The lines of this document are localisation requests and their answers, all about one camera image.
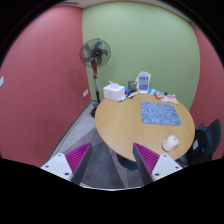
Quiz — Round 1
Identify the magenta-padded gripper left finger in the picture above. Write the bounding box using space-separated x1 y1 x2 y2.
40 142 93 185

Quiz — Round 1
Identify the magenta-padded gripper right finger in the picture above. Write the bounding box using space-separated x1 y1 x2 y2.
132 142 184 185

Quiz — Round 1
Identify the pale pink computer mouse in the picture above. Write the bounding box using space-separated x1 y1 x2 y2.
162 134 180 153

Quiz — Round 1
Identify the grey-blue patterned mouse pad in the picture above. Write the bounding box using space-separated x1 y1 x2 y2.
140 100 183 127

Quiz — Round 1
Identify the black office chair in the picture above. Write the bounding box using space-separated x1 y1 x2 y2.
176 118 224 167

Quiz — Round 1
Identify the orange and white snack packet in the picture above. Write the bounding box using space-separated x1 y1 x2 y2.
166 94 179 105

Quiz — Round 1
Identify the orange snack bag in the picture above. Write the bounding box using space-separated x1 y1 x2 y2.
153 90 166 100

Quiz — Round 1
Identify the black-capped whiteboard marker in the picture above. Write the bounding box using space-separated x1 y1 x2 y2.
127 91 139 100

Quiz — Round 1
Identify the clear stand with blue sign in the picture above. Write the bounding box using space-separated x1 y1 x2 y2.
136 70 152 95

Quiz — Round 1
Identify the white tissue box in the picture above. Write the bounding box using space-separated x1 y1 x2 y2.
102 80 126 102

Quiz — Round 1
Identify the black standing fan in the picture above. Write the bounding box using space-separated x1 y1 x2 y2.
79 37 112 118

